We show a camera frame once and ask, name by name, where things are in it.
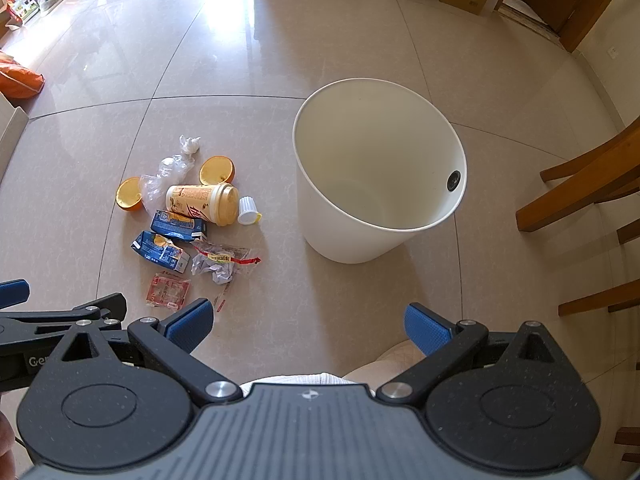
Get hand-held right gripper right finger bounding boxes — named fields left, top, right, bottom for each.
left=375, top=302, right=576, bottom=406

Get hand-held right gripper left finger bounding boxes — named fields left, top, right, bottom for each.
left=47, top=297, right=243, bottom=407

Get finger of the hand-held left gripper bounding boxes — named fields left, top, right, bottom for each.
left=0, top=279, right=31, bottom=308
left=0, top=293, right=128, bottom=343

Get blue juice carton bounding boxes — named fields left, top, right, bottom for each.
left=131, top=230, right=192, bottom=274
left=150, top=210, right=208, bottom=243

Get clear plastic bag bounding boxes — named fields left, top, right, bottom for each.
left=140, top=154, right=196, bottom=213

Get white plastic trash bin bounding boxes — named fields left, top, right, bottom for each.
left=292, top=78, right=468, bottom=265

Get small clear wrapper strip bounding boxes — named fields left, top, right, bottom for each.
left=212, top=281, right=236, bottom=311

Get red snack packet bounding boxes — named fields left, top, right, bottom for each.
left=146, top=272, right=192, bottom=309

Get person's leg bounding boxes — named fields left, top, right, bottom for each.
left=342, top=340, right=428, bottom=391

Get crumpled clear red wrapper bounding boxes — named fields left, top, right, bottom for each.
left=190, top=240, right=262, bottom=286

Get yellow drink cup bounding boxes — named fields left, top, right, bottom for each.
left=165, top=182, right=241, bottom=227

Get white shorts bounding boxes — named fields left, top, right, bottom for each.
left=240, top=371, right=373, bottom=389

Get hollow orange peel half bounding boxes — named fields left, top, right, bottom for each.
left=116, top=177, right=147, bottom=212
left=199, top=156, right=236, bottom=186

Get white cabinet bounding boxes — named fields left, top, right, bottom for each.
left=0, top=92, right=29, bottom=181

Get orange bag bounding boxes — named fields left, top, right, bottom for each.
left=0, top=52, right=45, bottom=100

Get red green packet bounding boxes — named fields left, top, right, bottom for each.
left=7, top=0, right=41, bottom=23

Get wooden door frame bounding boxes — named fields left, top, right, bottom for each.
left=497, top=0, right=627, bottom=54

